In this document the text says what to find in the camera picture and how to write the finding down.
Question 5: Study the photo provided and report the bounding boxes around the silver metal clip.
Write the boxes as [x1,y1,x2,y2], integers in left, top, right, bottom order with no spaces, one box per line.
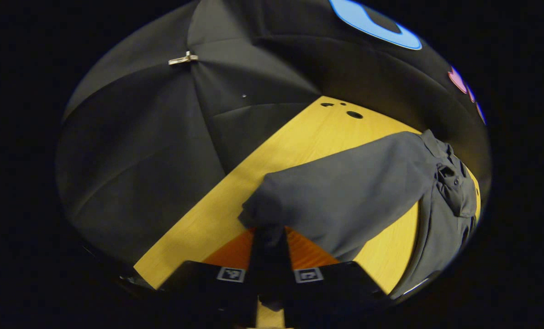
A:
[169,51,199,65]

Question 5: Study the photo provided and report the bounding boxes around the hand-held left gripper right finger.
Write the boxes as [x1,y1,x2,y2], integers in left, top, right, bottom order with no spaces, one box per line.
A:
[270,227,386,329]

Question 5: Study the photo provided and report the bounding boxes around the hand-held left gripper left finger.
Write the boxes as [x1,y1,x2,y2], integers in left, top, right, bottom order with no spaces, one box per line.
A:
[158,227,271,329]

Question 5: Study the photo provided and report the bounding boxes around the grey collared shirt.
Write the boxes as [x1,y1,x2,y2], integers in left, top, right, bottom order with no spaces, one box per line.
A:
[238,129,479,300]

